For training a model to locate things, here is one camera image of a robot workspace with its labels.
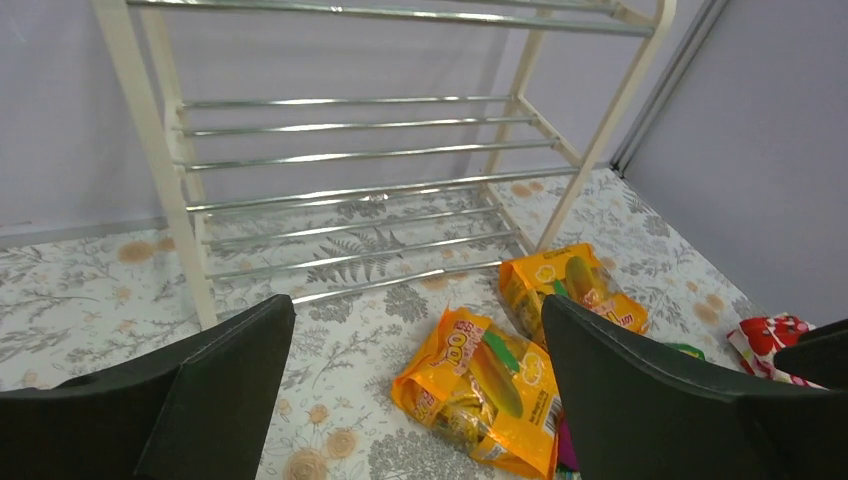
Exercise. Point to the red floral fabric pouch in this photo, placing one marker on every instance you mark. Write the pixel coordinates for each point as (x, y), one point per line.
(757, 340)

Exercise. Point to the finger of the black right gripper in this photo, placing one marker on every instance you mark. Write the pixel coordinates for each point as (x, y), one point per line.
(819, 356)

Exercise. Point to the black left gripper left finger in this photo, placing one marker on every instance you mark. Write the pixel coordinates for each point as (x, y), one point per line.
(199, 408)

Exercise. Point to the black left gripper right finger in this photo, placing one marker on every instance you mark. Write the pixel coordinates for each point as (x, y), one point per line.
(638, 409)

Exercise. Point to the green candy bag right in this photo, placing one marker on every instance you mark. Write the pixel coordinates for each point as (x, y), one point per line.
(687, 349)

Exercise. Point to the orange candy bag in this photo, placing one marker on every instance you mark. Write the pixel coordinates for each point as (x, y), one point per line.
(491, 393)
(574, 272)

